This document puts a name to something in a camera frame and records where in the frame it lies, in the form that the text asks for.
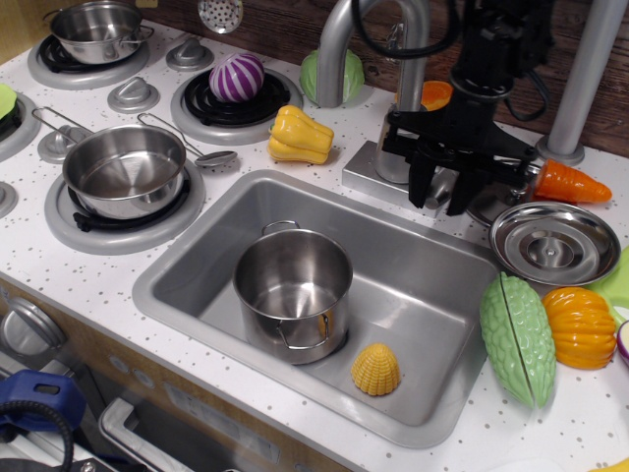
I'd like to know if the small steel strainer spoon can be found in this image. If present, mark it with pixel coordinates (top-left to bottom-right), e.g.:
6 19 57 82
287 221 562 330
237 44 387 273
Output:
137 112 238 168

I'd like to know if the grey oven knob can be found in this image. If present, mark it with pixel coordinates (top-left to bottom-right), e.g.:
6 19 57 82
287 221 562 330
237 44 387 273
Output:
1 297 66 357

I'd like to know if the steel lid with knob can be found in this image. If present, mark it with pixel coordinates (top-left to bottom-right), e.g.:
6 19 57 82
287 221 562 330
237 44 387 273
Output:
467 164 541 227

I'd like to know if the hanging perforated steel ladle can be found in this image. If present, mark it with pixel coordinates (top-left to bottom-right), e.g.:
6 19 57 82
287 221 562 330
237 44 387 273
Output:
198 0 244 34

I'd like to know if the silver toy faucet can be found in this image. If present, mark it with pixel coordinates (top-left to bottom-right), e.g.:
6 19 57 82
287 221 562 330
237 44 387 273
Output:
318 1 430 190

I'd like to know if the purple toy onion slice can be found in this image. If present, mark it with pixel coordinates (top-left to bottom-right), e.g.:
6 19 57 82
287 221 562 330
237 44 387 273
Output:
616 321 629 367

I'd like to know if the steel pot back burner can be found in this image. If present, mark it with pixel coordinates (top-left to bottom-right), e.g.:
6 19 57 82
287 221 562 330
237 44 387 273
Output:
44 1 154 65

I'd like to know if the orange toy slice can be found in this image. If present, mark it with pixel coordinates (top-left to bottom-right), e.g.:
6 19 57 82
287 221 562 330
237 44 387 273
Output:
421 81 453 111

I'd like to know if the yellow toy corn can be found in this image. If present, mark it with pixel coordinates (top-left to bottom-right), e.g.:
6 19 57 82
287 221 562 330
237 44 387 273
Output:
350 343 401 396

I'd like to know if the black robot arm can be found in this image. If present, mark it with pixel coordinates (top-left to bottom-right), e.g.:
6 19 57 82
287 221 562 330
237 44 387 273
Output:
351 1 553 215

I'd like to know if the orange toy pumpkin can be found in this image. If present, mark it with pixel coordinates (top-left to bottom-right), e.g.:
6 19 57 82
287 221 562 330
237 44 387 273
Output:
542 287 616 370

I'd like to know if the grey stove knob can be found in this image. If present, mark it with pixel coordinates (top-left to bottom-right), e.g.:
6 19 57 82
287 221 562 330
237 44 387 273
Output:
107 77 160 114
37 125 89 164
166 37 214 72

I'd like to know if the green toy bitter gourd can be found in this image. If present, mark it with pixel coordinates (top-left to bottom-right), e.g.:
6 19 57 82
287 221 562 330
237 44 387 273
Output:
480 272 556 408

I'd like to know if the orange toy carrot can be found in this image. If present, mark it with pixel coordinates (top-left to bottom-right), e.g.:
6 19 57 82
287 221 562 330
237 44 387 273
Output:
534 159 612 204

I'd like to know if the grey stove knob middle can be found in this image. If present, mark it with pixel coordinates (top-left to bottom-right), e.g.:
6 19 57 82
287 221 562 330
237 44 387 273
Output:
107 77 160 114

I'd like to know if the green toy cabbage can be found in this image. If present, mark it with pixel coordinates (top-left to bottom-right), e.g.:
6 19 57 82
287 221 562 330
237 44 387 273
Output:
299 49 365 107

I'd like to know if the grey sink basin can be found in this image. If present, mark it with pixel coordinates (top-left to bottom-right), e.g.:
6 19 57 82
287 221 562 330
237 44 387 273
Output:
133 171 498 448

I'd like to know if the steel pot in sink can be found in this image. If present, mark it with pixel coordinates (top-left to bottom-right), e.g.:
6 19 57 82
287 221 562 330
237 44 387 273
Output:
233 220 353 365

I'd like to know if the silver faucet lever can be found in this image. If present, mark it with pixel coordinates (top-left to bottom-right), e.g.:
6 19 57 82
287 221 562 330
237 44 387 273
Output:
425 167 458 209

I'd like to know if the grey stove knob left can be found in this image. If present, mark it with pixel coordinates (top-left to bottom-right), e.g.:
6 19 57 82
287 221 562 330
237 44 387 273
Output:
37 125 89 164

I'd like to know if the steel lid upside down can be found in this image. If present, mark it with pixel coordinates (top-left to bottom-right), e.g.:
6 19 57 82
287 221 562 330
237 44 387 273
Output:
489 202 621 286

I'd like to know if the yellow toy bell pepper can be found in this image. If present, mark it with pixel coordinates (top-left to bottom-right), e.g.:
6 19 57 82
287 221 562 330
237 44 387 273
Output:
267 105 334 164

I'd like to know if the light green toy plate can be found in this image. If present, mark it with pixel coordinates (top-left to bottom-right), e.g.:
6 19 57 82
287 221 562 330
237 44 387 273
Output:
586 248 629 328

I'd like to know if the grey stove knob back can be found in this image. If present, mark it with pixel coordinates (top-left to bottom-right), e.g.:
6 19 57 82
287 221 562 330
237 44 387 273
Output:
166 37 214 72

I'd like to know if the blue clamp with cable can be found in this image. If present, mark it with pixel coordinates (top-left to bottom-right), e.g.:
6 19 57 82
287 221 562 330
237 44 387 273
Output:
0 369 87 472

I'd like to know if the grey vertical pole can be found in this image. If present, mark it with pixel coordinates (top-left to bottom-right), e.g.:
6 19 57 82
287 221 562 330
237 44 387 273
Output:
536 0 628 166

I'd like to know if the steel pan front burner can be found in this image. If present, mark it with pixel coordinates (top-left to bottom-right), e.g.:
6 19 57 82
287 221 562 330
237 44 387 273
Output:
63 124 187 220

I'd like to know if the purple striped toy onion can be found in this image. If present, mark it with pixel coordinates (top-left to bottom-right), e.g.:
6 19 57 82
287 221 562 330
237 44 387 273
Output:
208 53 265 103

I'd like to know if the green toy leaf left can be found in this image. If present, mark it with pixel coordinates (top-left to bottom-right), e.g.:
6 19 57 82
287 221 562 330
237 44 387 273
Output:
0 84 17 120

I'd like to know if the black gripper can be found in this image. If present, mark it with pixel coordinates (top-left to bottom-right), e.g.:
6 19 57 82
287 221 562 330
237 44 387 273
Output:
382 90 534 216

